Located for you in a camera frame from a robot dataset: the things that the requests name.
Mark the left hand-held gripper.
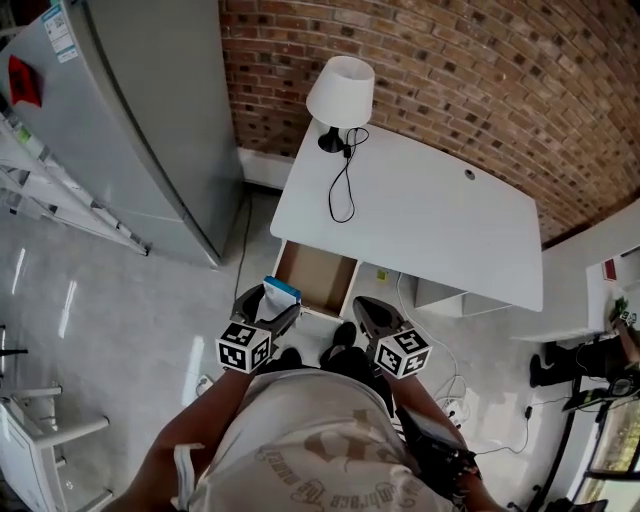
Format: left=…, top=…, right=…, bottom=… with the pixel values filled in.
left=215, top=283, right=303, bottom=374

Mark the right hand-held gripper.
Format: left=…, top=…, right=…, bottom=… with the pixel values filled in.
left=351, top=294, right=433, bottom=379

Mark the small blue white box item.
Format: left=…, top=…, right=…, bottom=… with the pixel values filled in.
left=255, top=275, right=305, bottom=323

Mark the white wooden desk drawer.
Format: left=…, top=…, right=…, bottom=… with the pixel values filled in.
left=272, top=239, right=360, bottom=321

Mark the person's right forearm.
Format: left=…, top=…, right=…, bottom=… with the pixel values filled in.
left=382, top=372, right=494, bottom=512

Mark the person's left forearm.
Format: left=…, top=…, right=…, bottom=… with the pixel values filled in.
left=112, top=367, right=252, bottom=512

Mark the white under-desk cabinet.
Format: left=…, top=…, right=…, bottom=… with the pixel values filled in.
left=413, top=276, right=516, bottom=319

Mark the white desk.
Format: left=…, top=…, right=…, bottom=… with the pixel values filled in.
left=269, top=115, right=545, bottom=314

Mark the person's black shoe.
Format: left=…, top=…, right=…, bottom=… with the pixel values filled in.
left=269, top=347, right=304, bottom=375
left=319, top=321, right=359, bottom=365

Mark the person's white printed shirt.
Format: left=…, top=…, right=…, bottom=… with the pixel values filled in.
left=187, top=367, right=454, bottom=512

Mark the black waist pouch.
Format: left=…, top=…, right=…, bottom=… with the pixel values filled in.
left=394, top=405, right=482, bottom=499

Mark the white table lamp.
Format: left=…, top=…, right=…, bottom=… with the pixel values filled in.
left=305, top=55, right=376, bottom=153

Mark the grey refrigerator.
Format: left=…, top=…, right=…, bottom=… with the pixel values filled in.
left=0, top=0, right=246, bottom=269

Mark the white side table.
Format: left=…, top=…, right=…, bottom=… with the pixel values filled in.
left=584, top=248, right=640, bottom=332

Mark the white metal shelf rack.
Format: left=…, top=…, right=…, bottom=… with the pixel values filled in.
left=0, top=107, right=152, bottom=259

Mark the red sticker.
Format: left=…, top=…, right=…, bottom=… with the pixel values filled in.
left=7, top=54, right=44, bottom=109

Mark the blue white label sticker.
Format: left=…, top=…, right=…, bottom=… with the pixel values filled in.
left=40, top=6, right=79, bottom=64

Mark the black lamp cable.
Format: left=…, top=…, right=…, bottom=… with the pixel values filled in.
left=327, top=126, right=371, bottom=225

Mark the thin black floor cable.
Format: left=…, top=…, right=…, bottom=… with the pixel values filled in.
left=469, top=394, right=571, bottom=457

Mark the white frame furniture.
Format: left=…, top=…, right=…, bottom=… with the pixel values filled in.
left=0, top=383, right=114, bottom=512

